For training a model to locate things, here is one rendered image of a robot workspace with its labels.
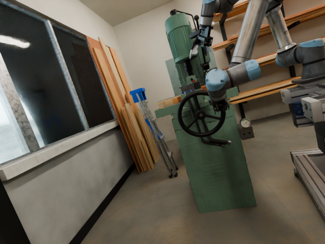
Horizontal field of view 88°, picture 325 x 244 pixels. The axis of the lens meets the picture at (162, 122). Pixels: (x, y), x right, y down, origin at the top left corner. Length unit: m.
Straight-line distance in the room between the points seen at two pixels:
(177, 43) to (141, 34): 2.64
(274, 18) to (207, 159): 1.07
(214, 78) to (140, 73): 3.23
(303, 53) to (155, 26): 2.95
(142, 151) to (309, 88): 1.99
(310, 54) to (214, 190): 1.11
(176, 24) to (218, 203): 1.37
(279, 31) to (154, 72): 2.67
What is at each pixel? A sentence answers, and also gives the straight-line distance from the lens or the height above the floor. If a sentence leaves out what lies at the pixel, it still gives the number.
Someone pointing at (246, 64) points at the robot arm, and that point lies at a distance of 0.71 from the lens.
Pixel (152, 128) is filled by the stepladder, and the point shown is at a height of 0.67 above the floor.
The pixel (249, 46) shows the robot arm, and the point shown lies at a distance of 0.84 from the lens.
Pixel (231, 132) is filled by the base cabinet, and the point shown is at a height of 0.60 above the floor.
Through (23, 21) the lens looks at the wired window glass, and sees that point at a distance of 2.24.
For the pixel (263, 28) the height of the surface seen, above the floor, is 1.55.
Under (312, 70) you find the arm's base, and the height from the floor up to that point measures 0.86.
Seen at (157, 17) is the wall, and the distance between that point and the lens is 3.97.
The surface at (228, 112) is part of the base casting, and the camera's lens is 1.25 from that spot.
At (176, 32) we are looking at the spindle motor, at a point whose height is 1.39.
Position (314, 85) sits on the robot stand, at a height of 0.77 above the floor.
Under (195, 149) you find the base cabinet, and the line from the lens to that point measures 1.30.
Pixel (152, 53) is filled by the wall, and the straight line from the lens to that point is 3.80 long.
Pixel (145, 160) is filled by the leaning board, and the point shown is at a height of 0.16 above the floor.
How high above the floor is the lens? 0.98
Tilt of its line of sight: 8 degrees down
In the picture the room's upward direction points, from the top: 17 degrees counter-clockwise
